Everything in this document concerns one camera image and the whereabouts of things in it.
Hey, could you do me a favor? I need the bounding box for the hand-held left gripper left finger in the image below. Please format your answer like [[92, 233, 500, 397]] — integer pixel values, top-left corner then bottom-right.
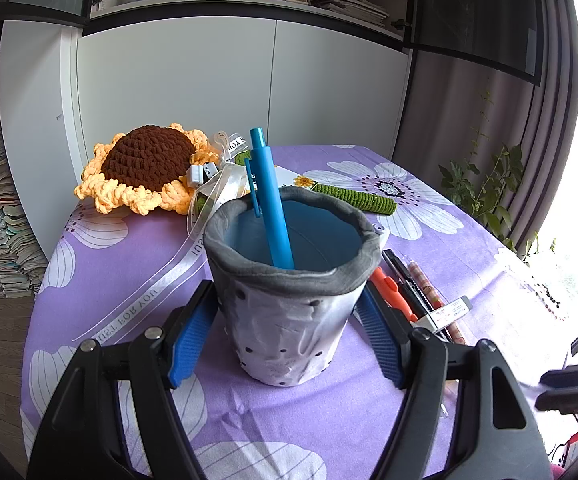
[[26, 280, 220, 480]]

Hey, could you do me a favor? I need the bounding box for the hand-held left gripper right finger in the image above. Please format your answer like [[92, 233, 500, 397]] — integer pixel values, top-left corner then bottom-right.
[[351, 280, 552, 480]]

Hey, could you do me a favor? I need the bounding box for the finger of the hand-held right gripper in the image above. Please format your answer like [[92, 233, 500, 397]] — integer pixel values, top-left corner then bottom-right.
[[535, 386, 578, 416], [540, 361, 578, 387]]

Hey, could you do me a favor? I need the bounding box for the orange pen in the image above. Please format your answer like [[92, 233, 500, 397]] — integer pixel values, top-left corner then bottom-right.
[[369, 266, 422, 323]]

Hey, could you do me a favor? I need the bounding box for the floral patterned pen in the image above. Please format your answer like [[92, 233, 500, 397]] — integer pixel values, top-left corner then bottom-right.
[[408, 260, 467, 346]]

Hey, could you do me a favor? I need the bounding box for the black pen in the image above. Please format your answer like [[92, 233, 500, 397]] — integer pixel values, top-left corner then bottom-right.
[[383, 249, 438, 315]]

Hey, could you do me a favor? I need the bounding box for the grey fabric pen holder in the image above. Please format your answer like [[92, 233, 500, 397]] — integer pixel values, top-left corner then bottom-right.
[[203, 186, 384, 388]]

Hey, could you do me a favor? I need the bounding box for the blue pen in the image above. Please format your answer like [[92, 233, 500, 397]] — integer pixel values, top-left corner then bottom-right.
[[245, 127, 294, 269]]

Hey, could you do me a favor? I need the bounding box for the red and white box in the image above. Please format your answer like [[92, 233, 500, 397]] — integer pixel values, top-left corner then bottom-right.
[[561, 427, 578, 464]]

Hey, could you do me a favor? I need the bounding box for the clear printed ribbon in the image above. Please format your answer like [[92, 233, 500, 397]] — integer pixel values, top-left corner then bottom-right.
[[71, 130, 254, 343]]

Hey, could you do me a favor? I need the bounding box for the white eraser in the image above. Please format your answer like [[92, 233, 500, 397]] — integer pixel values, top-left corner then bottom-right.
[[416, 296, 472, 333]]

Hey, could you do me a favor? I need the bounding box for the purple floral tablecloth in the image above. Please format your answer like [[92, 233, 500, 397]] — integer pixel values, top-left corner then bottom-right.
[[19, 144, 578, 480]]

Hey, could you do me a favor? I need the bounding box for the green crochet stem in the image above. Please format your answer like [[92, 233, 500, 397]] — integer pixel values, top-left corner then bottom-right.
[[233, 151, 397, 215]]

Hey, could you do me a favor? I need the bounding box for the small white plastic gadget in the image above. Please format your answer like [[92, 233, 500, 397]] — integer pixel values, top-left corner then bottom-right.
[[186, 162, 220, 187]]

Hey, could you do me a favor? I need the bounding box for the crochet sunflower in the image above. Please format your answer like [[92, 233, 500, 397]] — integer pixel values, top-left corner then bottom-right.
[[74, 122, 222, 216]]

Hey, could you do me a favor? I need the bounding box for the white printed card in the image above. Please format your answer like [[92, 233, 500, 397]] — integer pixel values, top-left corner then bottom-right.
[[274, 165, 320, 189]]

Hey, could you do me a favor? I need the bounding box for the green potted plant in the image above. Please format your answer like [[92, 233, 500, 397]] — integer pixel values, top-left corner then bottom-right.
[[439, 92, 557, 266]]

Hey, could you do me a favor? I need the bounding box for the white cabinet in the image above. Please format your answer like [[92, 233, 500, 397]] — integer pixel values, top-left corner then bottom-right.
[[0, 0, 416, 263]]

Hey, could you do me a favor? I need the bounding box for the grey curtain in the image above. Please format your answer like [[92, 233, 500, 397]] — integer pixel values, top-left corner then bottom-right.
[[489, 0, 578, 261]]

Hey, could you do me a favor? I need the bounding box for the stack of magazines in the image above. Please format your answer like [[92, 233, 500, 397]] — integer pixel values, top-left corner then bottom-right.
[[314, 0, 390, 29]]

